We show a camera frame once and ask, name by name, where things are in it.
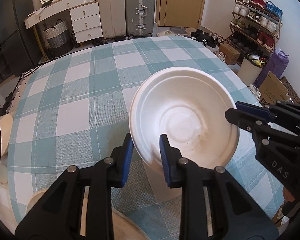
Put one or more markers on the silver aluminium suitcase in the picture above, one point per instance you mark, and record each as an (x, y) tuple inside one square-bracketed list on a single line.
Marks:
[(139, 18)]

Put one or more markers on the cardboard box on floor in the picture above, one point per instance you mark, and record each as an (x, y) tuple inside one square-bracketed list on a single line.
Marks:
[(230, 53)]

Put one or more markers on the black refrigerator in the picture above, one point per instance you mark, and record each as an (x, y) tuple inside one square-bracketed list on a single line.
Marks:
[(18, 44)]

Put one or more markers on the white foam bowl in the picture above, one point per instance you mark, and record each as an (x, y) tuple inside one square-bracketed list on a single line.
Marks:
[(189, 106)]

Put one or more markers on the teal plaid tablecloth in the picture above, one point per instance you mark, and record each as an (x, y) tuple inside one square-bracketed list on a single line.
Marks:
[(74, 111)]

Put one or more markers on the large cream plate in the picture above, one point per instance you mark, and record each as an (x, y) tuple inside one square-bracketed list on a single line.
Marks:
[(124, 228)]

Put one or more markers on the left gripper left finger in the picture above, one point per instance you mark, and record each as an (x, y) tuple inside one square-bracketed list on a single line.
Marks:
[(78, 204)]

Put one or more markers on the small cream bowl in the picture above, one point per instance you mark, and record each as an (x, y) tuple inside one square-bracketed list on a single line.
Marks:
[(6, 122)]

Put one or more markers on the purple bag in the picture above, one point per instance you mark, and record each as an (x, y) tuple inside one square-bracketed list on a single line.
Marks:
[(276, 64)]

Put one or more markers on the beige plaid tablecloth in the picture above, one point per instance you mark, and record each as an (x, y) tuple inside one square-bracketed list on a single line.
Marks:
[(6, 211)]

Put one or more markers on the beige suitcase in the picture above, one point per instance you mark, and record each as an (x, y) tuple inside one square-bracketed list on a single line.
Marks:
[(113, 18)]

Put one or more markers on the person's right hand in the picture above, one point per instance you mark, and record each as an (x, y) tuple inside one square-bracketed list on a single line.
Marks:
[(288, 197)]

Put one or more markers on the wooden door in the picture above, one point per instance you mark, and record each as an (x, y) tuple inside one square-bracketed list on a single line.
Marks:
[(179, 13)]

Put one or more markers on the white trash bin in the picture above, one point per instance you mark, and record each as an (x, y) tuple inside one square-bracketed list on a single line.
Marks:
[(248, 72)]

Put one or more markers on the shoe rack with shoes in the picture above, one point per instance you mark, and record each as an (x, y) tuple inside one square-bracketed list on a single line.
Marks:
[(255, 27)]

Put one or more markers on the white dresser desk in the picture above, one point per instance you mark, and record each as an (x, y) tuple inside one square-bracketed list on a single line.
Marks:
[(82, 16)]

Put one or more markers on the woven laundry basket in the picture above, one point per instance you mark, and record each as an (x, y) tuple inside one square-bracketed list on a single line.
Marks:
[(59, 38)]

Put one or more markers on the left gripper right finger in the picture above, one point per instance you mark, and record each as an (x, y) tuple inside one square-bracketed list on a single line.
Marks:
[(213, 203)]

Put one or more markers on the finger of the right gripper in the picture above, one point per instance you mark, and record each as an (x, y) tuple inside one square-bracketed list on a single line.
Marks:
[(253, 108), (257, 127)]

